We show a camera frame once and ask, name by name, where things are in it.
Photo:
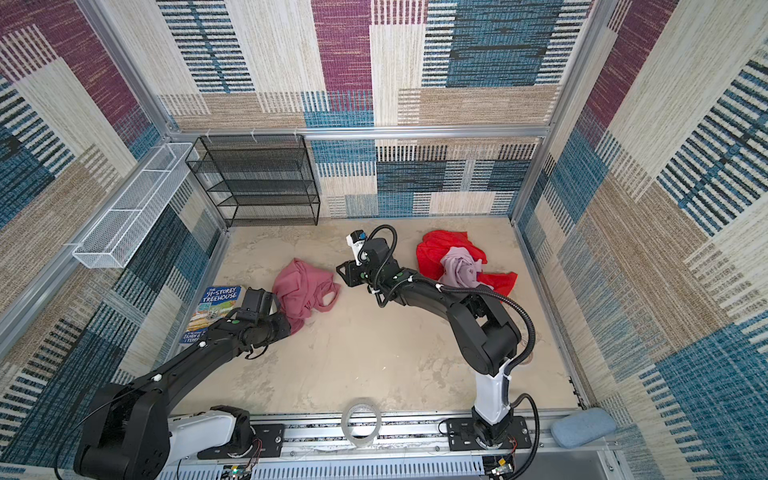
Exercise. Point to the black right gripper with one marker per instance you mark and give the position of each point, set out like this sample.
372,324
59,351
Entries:
350,277

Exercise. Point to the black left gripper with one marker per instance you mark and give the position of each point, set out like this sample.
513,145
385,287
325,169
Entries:
284,324

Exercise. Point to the dark pink cloth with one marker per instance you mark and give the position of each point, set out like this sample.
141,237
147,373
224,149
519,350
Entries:
302,288

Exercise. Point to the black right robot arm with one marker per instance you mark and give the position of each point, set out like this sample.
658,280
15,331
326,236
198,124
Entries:
494,334

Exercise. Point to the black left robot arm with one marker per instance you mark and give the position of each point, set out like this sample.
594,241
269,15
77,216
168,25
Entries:
128,432

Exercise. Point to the red cloth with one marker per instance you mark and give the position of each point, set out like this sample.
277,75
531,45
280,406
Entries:
436,244

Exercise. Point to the light lilac cloth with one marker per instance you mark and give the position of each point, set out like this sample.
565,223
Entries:
460,269

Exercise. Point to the treehouse children's book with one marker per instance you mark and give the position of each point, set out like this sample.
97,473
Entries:
216,302

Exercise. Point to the clear tape roll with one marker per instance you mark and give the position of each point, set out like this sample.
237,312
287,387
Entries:
361,422

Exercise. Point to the blue grey sponge pad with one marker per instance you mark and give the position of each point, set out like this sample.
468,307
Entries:
582,427

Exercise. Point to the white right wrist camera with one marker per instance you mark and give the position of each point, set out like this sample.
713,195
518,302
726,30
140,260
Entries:
356,241

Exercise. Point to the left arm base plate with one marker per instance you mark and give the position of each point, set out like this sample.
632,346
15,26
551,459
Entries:
250,442

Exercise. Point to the black wire mesh shelf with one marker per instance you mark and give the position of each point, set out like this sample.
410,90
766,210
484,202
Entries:
257,180

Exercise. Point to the aluminium front rail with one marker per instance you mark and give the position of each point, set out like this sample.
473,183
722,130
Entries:
409,446

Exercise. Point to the white wire mesh basket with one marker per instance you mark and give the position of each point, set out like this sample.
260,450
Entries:
115,238

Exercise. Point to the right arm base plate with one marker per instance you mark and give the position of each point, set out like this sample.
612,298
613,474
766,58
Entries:
462,436

